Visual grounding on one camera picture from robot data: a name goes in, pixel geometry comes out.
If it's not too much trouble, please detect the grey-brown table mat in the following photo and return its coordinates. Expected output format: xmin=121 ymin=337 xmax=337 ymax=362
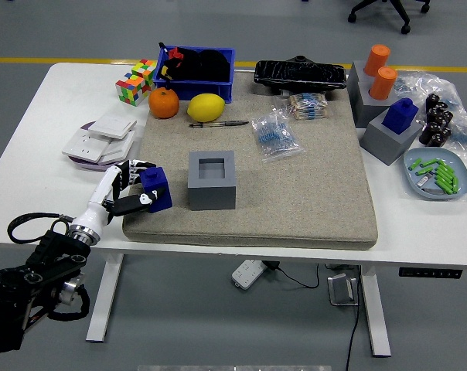
xmin=121 ymin=71 xmax=379 ymax=251

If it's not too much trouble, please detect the yellow lemon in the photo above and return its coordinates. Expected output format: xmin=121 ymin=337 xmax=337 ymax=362
xmin=186 ymin=93 xmax=227 ymax=123

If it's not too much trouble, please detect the black table control panel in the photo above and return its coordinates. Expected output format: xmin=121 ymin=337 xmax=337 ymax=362
xmin=398 ymin=267 xmax=463 ymax=279

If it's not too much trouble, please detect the bag of tan resistors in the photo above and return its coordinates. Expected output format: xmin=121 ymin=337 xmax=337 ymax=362
xmin=271 ymin=92 xmax=331 ymax=121

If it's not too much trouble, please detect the black glossy rearview mirror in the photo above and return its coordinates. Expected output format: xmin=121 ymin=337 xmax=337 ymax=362
xmin=254 ymin=55 xmax=347 ymax=96

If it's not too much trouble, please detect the white table leg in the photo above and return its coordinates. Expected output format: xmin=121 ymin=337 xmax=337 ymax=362
xmin=359 ymin=265 xmax=392 ymax=358
xmin=85 ymin=253 xmax=125 ymax=343

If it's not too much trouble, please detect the tall grey seal holder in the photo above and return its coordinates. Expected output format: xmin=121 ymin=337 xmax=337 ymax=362
xmin=349 ymin=75 xmax=403 ymax=129
xmin=346 ymin=60 xmax=397 ymax=102

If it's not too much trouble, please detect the multicolour puzzle cube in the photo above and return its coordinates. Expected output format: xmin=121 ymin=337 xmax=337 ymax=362
xmin=131 ymin=58 xmax=158 ymax=88
xmin=114 ymin=73 xmax=152 ymax=107

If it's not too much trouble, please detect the black clear pen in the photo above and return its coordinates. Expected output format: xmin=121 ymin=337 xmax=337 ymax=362
xmin=189 ymin=119 xmax=251 ymax=128

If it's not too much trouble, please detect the black plug with cord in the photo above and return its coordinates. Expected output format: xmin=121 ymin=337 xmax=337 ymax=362
xmin=263 ymin=260 xmax=320 ymax=290

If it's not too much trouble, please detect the white power strip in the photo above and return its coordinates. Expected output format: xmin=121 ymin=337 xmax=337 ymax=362
xmin=231 ymin=258 xmax=268 ymax=290

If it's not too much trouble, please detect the grey cube seal holder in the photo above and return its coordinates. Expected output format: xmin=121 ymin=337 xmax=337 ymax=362
xmin=359 ymin=107 xmax=424 ymax=166
xmin=187 ymin=150 xmax=237 ymax=211

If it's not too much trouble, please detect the blue plastic bin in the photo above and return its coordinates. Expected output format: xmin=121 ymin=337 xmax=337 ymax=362
xmin=152 ymin=46 xmax=237 ymax=104

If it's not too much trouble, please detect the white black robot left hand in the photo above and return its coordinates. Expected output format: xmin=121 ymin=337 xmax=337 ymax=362
xmin=71 ymin=158 xmax=167 ymax=235

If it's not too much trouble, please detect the blue-grey shallow plate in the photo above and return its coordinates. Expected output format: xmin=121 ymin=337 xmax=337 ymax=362
xmin=403 ymin=147 xmax=467 ymax=201

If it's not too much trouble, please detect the white wall switch panel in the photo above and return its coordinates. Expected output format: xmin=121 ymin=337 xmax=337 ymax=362
xmin=100 ymin=130 xmax=136 ymax=165
xmin=87 ymin=114 xmax=138 ymax=140

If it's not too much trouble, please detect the blue block seal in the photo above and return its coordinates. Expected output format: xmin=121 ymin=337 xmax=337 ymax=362
xmin=382 ymin=97 xmax=419 ymax=135
xmin=139 ymin=165 xmax=173 ymax=214

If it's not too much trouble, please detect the bag of blue resistors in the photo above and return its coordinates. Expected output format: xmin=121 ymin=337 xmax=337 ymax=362
xmin=251 ymin=111 xmax=306 ymax=162

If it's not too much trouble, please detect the orange fruit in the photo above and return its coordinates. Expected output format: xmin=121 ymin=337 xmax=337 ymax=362
xmin=148 ymin=87 xmax=180 ymax=119

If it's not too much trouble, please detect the purple round plate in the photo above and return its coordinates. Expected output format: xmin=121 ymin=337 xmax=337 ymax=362
xmin=69 ymin=121 xmax=136 ymax=172

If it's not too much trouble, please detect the black office chair base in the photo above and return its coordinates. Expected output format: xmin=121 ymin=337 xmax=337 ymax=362
xmin=347 ymin=0 xmax=431 ymax=35

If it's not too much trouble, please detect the black cloth bundle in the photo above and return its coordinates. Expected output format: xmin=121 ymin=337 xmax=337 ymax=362
xmin=158 ymin=46 xmax=231 ymax=83

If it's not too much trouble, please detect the orange cylinder seal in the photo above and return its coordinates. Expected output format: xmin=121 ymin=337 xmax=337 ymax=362
xmin=369 ymin=66 xmax=399 ymax=101
xmin=363 ymin=43 xmax=392 ymax=77

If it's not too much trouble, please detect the black power cable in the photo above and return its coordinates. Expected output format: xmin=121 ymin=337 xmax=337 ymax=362
xmin=345 ymin=266 xmax=364 ymax=371

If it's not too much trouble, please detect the silver metal stand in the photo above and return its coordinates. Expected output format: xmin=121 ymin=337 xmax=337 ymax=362
xmin=326 ymin=272 xmax=359 ymax=307

